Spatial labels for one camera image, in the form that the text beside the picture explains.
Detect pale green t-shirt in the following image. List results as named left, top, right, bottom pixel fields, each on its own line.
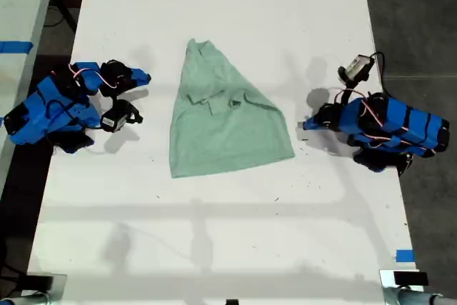
left=168, top=37, right=296, bottom=179

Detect long blue tape strip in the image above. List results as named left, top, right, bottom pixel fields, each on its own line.
left=0, top=41, right=34, bottom=54

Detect pale green side table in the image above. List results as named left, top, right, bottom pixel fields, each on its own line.
left=0, top=0, right=60, bottom=191

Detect short blue tape strip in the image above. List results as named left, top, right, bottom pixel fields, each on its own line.
left=395, top=249, right=416, bottom=263

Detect small black box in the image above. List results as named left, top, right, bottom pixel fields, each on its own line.
left=393, top=271, right=429, bottom=286
left=25, top=274, right=54, bottom=291

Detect grey metal pipe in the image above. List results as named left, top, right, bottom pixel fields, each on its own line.
left=384, top=289, right=457, bottom=305
left=0, top=292, right=54, bottom=305

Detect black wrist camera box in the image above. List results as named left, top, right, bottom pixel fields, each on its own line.
left=337, top=54, right=376, bottom=83
left=100, top=99, right=144, bottom=133

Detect red white arm wire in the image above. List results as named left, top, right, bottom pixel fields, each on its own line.
left=358, top=99, right=417, bottom=149
left=67, top=63, right=119, bottom=89

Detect black camera cable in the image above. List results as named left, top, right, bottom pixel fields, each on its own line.
left=369, top=51, right=391, bottom=97

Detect black floor cable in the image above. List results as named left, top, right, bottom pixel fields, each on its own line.
left=43, top=3, right=79, bottom=33

